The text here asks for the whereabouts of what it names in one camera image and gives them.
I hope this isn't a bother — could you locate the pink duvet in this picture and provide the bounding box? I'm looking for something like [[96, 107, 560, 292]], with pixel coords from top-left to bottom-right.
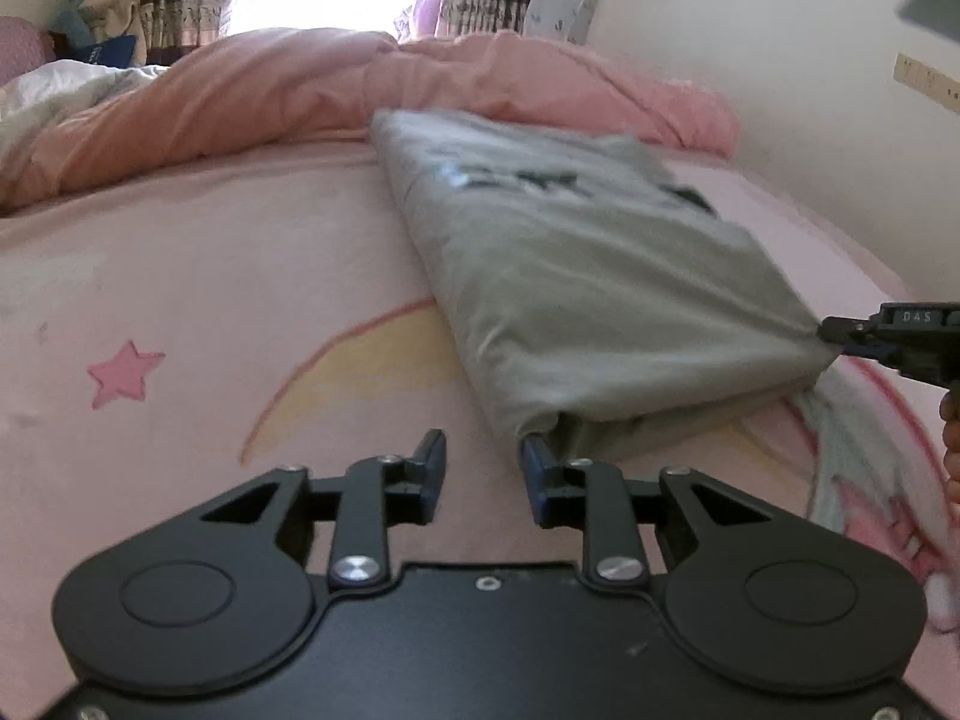
[[0, 26, 740, 205]]

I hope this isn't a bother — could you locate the grey and black jacket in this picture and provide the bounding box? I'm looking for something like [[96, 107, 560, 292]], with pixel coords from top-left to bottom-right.
[[370, 109, 838, 463]]

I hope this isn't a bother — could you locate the white patterned quilt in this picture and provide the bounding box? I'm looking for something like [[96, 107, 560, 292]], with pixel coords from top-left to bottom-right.
[[0, 64, 172, 160]]

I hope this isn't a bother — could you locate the pink printed bed sheet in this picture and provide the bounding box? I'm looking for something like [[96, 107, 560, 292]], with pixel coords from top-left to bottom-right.
[[0, 141, 960, 720]]

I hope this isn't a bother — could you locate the beige wall socket strip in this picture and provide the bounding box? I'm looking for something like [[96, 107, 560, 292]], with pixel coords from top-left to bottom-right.
[[895, 52, 960, 110]]

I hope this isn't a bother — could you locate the dark blue cloth item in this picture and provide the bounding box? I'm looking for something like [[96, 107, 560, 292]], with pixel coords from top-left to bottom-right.
[[71, 34, 140, 70]]

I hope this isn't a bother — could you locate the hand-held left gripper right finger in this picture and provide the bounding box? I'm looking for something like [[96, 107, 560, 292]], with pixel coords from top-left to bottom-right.
[[521, 435, 775, 586]]

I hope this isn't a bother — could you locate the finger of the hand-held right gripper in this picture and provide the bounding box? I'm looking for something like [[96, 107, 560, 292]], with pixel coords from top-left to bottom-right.
[[816, 316, 895, 362]]

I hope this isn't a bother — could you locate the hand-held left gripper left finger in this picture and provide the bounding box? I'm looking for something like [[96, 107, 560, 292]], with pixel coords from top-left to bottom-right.
[[201, 429, 449, 586]]

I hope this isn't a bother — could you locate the purple quilted pillow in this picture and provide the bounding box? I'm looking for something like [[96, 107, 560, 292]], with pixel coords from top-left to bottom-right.
[[0, 15, 58, 85]]

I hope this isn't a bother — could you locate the teal plush toy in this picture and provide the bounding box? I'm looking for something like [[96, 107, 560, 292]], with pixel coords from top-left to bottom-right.
[[51, 0, 113, 58]]

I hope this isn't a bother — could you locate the purple cloth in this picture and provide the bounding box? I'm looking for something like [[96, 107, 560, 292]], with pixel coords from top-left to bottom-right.
[[397, 0, 448, 43]]

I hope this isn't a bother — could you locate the person's right hand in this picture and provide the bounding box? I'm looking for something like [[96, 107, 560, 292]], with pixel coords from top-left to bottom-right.
[[939, 388, 960, 505]]

